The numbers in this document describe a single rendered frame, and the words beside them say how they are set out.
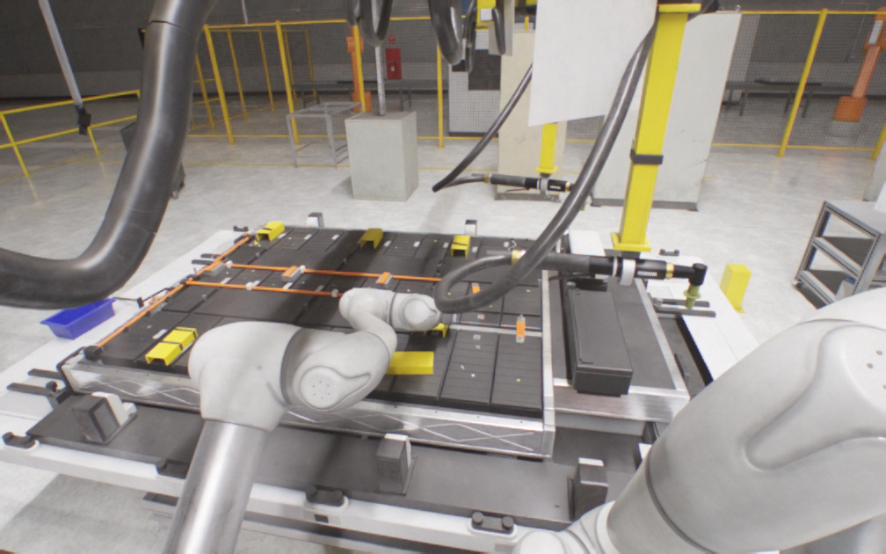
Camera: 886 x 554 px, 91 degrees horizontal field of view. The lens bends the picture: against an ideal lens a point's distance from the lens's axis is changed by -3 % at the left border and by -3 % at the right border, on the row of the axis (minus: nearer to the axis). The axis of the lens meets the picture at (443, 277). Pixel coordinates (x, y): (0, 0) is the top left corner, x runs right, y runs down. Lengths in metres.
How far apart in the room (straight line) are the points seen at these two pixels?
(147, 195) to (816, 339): 0.43
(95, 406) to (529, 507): 1.22
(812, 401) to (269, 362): 0.68
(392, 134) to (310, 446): 4.75
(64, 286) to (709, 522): 0.45
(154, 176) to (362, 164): 5.64
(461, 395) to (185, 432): 0.83
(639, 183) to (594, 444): 0.85
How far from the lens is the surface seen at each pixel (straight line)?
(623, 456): 1.55
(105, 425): 1.68
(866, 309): 0.45
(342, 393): 0.72
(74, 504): 2.93
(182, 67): 0.40
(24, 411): 2.07
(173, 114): 0.39
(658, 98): 1.02
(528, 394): 1.33
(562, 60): 0.76
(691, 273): 1.17
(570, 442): 1.55
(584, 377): 1.33
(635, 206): 1.07
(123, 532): 2.68
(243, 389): 0.79
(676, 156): 5.96
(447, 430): 1.30
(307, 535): 1.82
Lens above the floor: 1.90
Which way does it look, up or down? 28 degrees down
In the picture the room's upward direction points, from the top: 1 degrees counter-clockwise
